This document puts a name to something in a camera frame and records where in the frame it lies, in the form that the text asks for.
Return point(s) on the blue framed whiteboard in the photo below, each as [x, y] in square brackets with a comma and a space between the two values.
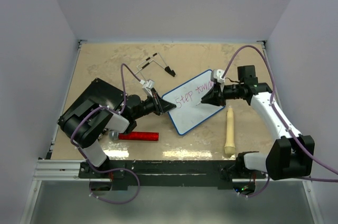
[186, 116]

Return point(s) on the wire whiteboard stand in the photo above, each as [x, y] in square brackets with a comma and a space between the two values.
[154, 60]

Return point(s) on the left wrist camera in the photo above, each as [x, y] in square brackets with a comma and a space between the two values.
[148, 86]

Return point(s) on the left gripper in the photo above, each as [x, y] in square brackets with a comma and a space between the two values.
[160, 105]

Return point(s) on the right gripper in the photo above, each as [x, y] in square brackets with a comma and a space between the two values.
[215, 96]

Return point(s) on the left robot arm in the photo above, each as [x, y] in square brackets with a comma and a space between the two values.
[85, 124]

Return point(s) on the red glitter microphone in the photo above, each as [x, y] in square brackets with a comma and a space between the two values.
[134, 136]

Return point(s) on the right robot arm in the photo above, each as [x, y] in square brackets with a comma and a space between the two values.
[290, 154]

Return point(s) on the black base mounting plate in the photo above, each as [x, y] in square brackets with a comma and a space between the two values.
[220, 174]

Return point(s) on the black carrying case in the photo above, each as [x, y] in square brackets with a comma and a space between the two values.
[99, 92]

